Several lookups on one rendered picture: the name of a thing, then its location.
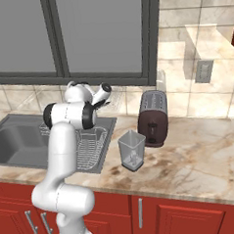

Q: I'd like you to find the red cupboard door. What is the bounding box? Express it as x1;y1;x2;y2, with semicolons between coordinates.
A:
35;185;134;234
0;179;42;234
129;187;234;234

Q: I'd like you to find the dark brown toaster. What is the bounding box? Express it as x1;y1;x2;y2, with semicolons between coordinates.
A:
134;88;172;150

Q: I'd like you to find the clear glass bottle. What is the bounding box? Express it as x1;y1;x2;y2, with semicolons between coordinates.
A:
155;67;168;93

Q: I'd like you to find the silver cupboard handle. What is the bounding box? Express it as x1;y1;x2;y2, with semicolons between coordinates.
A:
23;210;40;234
39;211;55;234
137;197;145;229

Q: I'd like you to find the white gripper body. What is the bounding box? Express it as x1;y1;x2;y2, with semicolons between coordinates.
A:
91;97;112;110

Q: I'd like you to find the grey sink basin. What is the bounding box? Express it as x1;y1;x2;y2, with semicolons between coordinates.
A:
0;107;121;181

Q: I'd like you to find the grey wall socket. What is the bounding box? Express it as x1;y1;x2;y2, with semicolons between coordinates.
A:
193;59;216;85

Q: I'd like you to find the white wire dish rack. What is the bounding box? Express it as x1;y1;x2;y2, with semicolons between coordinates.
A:
38;117;111;175

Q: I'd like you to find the grey framed window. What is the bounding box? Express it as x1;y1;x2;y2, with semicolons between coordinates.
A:
0;0;167;96

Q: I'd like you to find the clear jug with black base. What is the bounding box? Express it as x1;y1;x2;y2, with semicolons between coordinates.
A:
116;128;149;173

